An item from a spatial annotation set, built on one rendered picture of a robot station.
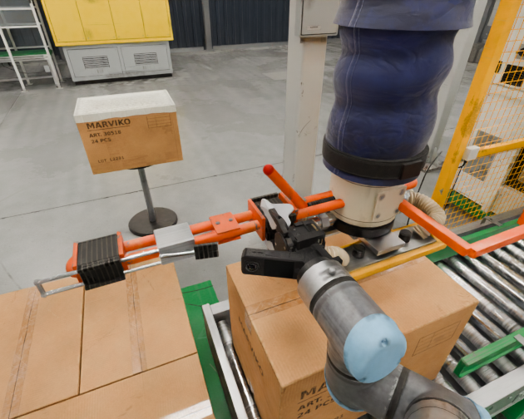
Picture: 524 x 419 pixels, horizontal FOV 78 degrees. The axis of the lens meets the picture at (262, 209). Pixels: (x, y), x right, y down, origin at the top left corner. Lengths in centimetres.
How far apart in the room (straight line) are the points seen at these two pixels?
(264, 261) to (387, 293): 50
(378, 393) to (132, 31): 758
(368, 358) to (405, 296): 55
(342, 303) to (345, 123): 35
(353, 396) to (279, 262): 24
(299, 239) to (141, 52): 744
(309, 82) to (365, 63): 111
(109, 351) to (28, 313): 43
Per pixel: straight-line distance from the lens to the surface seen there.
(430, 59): 66
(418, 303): 101
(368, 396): 59
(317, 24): 165
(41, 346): 156
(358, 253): 78
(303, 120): 179
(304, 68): 171
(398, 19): 61
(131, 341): 142
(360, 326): 48
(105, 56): 786
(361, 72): 65
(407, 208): 79
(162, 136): 235
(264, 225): 67
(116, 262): 63
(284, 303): 92
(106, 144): 235
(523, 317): 176
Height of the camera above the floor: 166
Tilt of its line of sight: 35 degrees down
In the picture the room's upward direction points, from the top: straight up
